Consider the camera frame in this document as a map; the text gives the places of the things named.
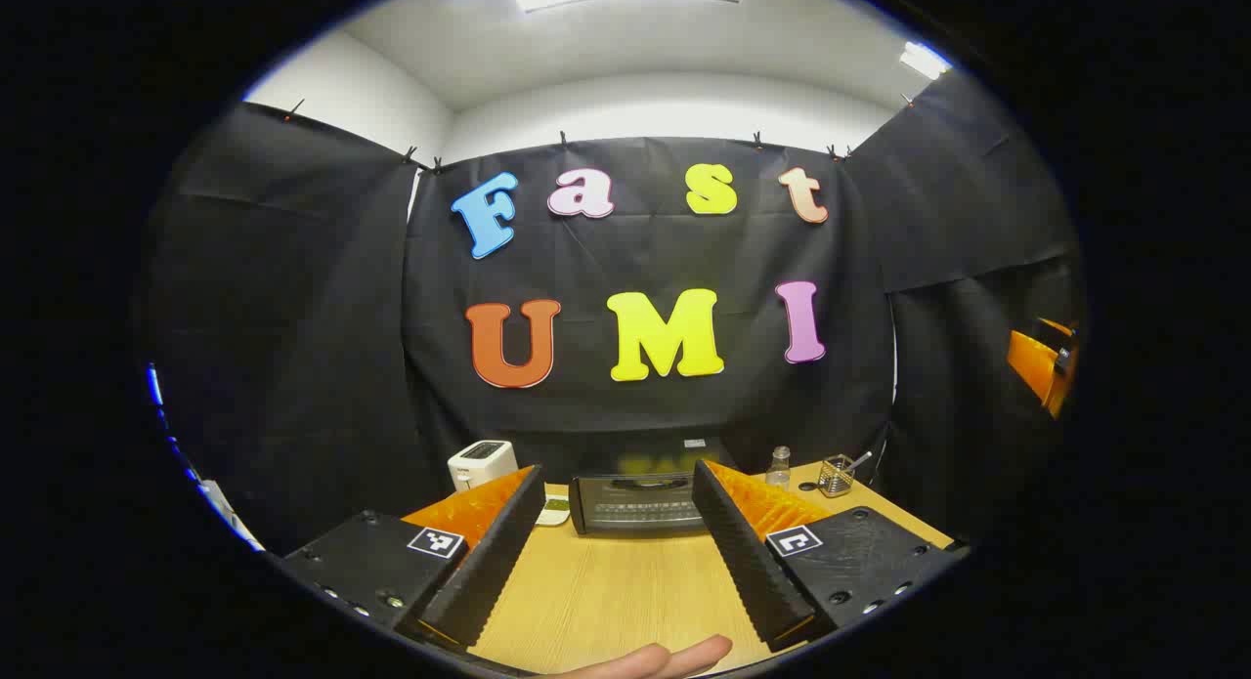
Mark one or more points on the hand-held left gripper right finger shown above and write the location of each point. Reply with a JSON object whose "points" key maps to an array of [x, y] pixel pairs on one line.
{"points": [[748, 562]]}

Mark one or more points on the black backdrop cloth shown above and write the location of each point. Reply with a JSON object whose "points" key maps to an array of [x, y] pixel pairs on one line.
{"points": [[635, 259]]}

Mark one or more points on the white toaster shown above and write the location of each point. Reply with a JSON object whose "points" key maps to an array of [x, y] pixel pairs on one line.
{"points": [[479, 464]]}

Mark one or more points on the black electric oven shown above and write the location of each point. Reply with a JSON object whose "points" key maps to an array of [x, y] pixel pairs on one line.
{"points": [[635, 508]]}

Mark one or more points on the small white plate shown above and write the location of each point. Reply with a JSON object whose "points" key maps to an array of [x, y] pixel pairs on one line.
{"points": [[553, 514]]}

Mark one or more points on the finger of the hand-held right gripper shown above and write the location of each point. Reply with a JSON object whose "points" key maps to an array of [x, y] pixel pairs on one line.
{"points": [[1034, 364]]}

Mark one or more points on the metal spoon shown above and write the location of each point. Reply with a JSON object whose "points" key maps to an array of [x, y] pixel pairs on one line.
{"points": [[858, 461]]}

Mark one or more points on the clear glass bottle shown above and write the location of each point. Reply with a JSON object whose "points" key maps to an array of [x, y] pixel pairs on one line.
{"points": [[778, 472]]}

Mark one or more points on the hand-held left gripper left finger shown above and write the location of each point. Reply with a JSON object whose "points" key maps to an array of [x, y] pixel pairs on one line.
{"points": [[494, 562]]}

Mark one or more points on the small ceiling light panel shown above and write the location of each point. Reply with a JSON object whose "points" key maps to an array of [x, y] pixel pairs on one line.
{"points": [[925, 61]]}

